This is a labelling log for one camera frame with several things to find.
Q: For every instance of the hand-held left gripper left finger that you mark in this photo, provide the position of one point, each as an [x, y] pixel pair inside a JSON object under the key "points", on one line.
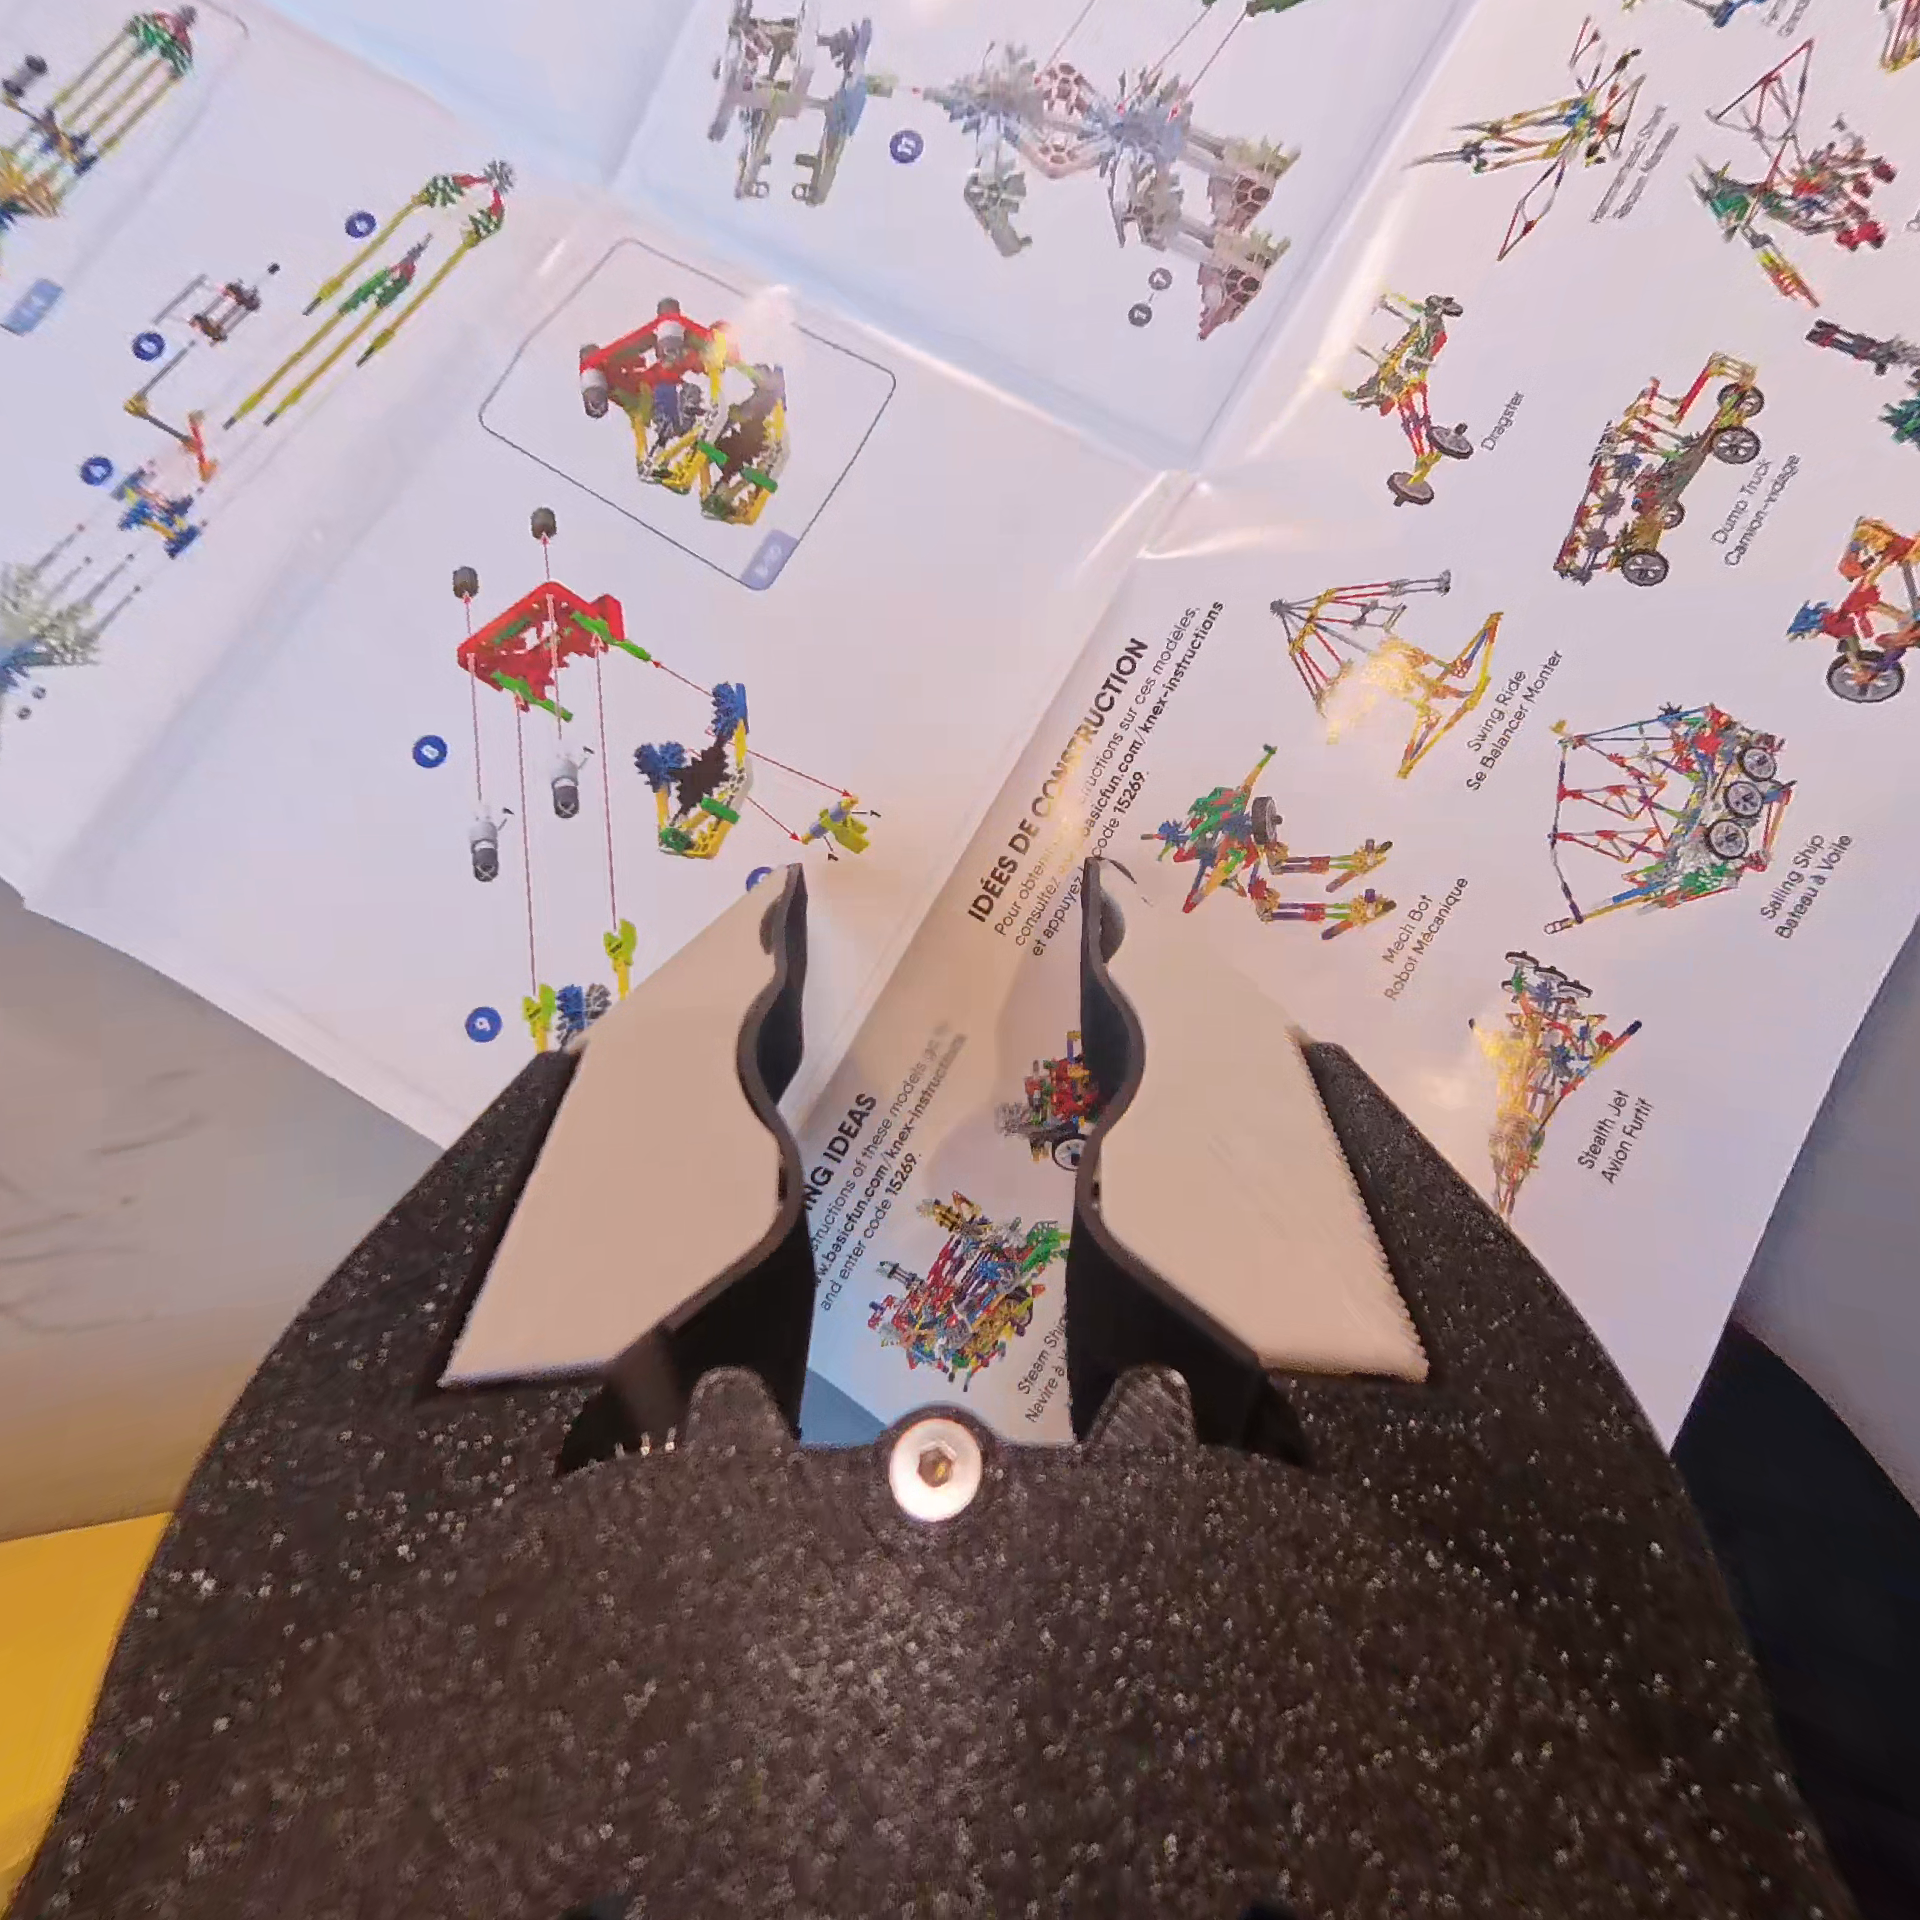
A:
{"points": [[630, 1201]]}

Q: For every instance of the grey desk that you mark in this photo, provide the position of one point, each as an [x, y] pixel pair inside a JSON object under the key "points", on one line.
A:
{"points": [[182, 1201]]}

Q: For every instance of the colourful instruction booklet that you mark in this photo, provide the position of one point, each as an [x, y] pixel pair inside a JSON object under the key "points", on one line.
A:
{"points": [[1049, 451]]}

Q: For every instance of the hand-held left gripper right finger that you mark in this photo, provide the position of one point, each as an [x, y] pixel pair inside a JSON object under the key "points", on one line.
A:
{"points": [[1245, 1201]]}

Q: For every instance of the yellow plastic bin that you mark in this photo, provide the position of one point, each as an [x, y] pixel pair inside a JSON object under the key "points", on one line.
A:
{"points": [[66, 1636]]}

